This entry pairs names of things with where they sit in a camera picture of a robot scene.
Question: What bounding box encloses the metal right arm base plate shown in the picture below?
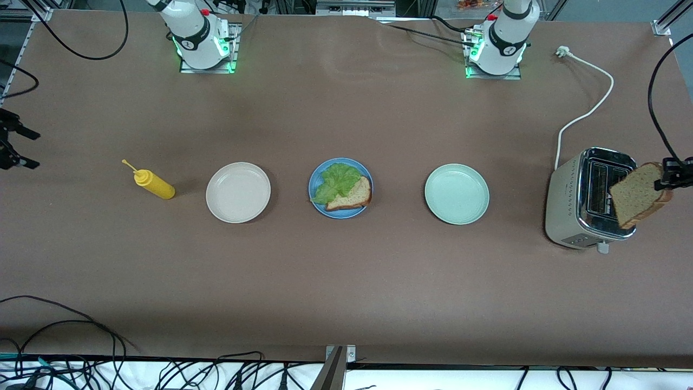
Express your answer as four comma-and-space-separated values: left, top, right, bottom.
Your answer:
179, 22, 240, 74

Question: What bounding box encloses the yellow mustard squeeze bottle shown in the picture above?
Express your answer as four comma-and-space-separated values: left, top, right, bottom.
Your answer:
121, 159, 176, 200

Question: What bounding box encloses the brown toast bread slice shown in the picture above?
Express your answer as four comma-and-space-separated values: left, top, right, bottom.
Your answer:
326, 175, 373, 212
609, 161, 674, 230

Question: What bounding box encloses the white toaster power cord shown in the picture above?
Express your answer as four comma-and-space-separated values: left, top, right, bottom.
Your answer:
553, 46, 615, 171

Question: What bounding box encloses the black looped table cable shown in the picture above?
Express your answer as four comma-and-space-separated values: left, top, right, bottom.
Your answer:
0, 295, 139, 358
0, 320, 128, 390

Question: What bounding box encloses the black base cable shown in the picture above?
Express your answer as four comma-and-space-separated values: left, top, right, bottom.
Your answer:
371, 15, 474, 48
430, 15, 470, 33
214, 0, 260, 44

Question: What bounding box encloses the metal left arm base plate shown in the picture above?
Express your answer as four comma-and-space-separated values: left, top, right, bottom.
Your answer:
462, 30, 524, 81

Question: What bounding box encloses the grey metal box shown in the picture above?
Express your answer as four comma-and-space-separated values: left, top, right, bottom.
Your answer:
316, 0, 397, 17

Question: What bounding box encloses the aluminium frame post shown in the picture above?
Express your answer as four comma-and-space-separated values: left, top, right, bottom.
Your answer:
310, 345, 358, 390

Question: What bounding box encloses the off-white plate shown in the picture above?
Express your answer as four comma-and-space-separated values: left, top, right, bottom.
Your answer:
206, 162, 271, 224

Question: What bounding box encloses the mint green plate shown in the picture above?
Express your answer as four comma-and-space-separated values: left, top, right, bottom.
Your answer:
424, 164, 490, 225

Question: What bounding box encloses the green lettuce leaf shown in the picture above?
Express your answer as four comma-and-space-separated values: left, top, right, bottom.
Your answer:
310, 162, 362, 205

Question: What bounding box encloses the blue plate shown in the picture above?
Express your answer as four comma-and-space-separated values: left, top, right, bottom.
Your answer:
308, 158, 374, 219

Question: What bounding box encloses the beige chrome two-slot toaster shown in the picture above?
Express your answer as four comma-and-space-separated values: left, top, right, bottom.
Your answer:
545, 147, 639, 254

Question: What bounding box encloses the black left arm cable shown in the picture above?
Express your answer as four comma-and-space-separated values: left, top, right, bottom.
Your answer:
648, 32, 693, 163

